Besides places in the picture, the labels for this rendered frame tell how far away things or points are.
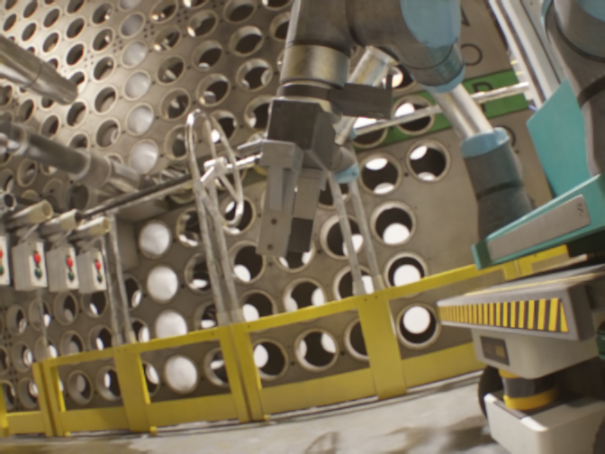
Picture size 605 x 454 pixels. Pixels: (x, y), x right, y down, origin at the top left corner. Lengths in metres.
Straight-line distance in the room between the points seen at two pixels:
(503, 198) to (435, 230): 1.55
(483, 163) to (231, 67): 2.29
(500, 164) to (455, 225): 1.55
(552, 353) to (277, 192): 0.41
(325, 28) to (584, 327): 0.39
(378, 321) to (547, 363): 1.10
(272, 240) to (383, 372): 1.29
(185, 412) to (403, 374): 0.89
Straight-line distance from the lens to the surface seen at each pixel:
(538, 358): 0.62
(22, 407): 3.88
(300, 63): 0.50
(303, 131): 0.44
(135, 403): 2.06
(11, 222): 1.69
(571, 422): 0.66
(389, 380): 1.68
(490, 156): 0.99
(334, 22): 0.51
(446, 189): 2.54
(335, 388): 1.71
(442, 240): 2.50
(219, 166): 1.42
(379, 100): 0.48
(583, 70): 0.57
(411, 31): 0.48
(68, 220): 1.71
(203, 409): 1.90
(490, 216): 0.97
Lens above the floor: 0.35
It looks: 11 degrees up
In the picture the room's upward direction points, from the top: 13 degrees counter-clockwise
